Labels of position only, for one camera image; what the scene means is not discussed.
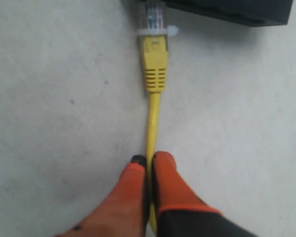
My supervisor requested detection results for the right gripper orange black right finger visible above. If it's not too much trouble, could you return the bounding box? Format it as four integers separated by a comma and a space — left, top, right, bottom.
152, 152, 254, 237

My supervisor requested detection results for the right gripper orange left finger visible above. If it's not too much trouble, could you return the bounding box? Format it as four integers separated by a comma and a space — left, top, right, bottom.
59, 155, 149, 237

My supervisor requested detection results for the yellow ethernet cable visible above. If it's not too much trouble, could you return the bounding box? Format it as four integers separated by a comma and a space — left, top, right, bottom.
137, 0, 170, 232

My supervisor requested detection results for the small black box device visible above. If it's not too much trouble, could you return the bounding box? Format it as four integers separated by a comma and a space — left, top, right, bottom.
138, 0, 294, 27

